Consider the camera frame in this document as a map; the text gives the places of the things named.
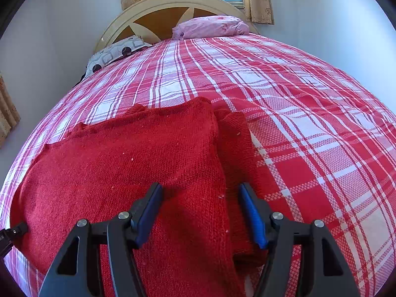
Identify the red plaid bed sheet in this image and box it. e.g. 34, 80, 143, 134
0, 32, 396, 297

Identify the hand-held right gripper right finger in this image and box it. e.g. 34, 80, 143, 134
239, 182, 361, 297

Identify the red knitted sweater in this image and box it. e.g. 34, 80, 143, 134
9, 97, 268, 297

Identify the pink pillow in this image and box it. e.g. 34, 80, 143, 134
172, 15, 250, 40

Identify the cream wooden headboard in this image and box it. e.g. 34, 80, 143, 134
94, 0, 259, 53

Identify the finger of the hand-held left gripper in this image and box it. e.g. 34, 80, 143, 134
5, 222, 29, 239

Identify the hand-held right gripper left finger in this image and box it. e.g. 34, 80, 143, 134
39, 182, 163, 297

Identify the grey patterned pillow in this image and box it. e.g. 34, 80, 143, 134
84, 35, 153, 78

